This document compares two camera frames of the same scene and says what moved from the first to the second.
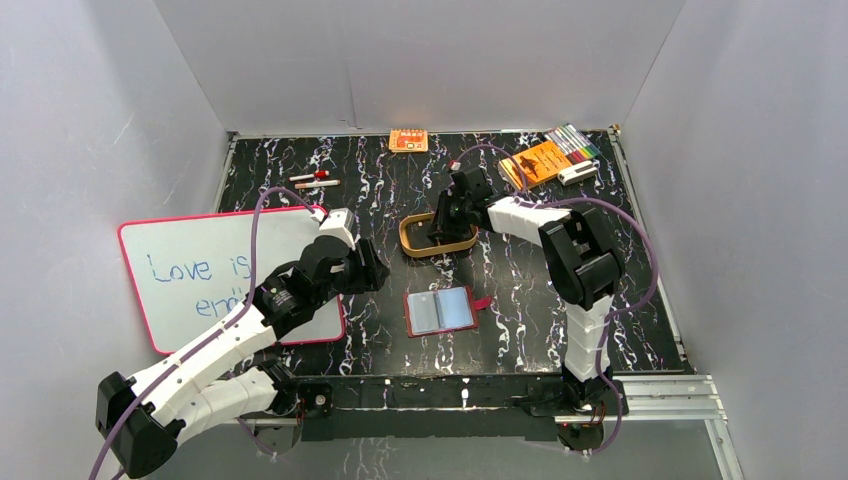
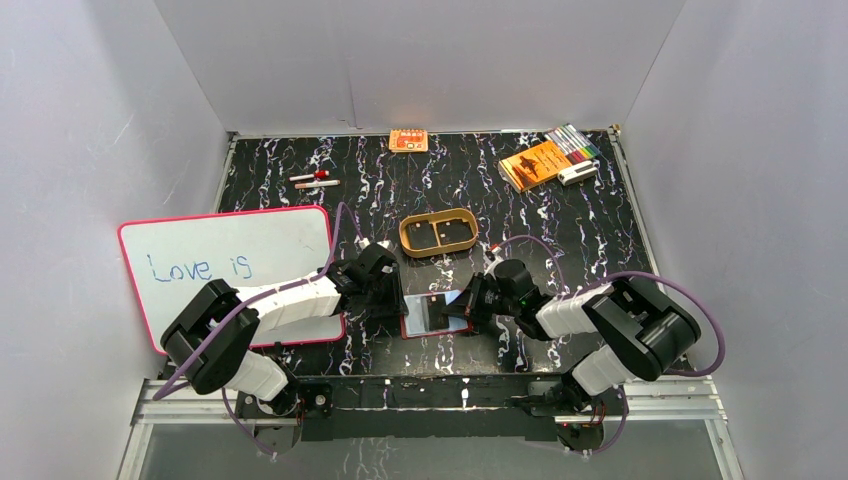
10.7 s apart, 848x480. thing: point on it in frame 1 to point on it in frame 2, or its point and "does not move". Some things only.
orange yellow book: (539, 164) does not move
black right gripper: (442, 225) to (471, 297)
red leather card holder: (442, 310) does not move
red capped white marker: (317, 175) does not move
